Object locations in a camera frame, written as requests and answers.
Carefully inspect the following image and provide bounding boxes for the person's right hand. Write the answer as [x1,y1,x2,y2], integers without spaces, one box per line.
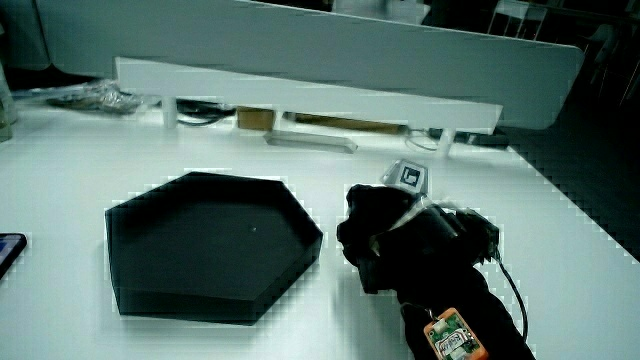
[336,159,502,296]

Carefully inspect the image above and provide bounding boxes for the black hexagonal tray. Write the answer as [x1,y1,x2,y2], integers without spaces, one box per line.
[104,171,325,327]

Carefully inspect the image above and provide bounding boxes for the person's right forearm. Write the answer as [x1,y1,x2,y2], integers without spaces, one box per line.
[397,262,537,360]

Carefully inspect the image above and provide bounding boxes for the white desk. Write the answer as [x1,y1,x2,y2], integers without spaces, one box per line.
[0,97,640,360]

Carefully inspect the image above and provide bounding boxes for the orange sensor board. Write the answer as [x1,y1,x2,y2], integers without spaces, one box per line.
[423,306,490,360]

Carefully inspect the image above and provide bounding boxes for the long brown wooden strip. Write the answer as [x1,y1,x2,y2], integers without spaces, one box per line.
[293,113,407,136]

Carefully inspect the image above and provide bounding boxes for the black power adapter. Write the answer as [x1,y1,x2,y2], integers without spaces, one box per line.
[428,127,511,150]

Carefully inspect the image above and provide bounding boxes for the small brown cardboard box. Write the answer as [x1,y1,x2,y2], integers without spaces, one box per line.
[235,106,277,133]

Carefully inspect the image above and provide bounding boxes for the white monitor riser shelf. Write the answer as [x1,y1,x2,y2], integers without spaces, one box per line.
[114,56,504,157]

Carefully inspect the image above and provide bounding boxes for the white divider panel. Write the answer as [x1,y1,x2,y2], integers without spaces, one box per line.
[34,0,586,131]

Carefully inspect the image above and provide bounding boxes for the white chair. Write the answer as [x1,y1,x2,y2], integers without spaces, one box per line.
[486,0,549,42]

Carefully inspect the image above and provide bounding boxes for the crumpled clear plastic bag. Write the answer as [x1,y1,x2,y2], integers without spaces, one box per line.
[46,79,147,116]

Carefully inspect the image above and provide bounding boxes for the black smartphone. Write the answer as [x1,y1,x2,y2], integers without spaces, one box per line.
[0,232,29,282]

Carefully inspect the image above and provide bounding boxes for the thin black cable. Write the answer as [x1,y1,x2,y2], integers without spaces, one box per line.
[493,248,530,342]

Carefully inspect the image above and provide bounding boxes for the black coiled cables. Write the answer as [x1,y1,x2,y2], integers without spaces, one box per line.
[175,99,237,127]

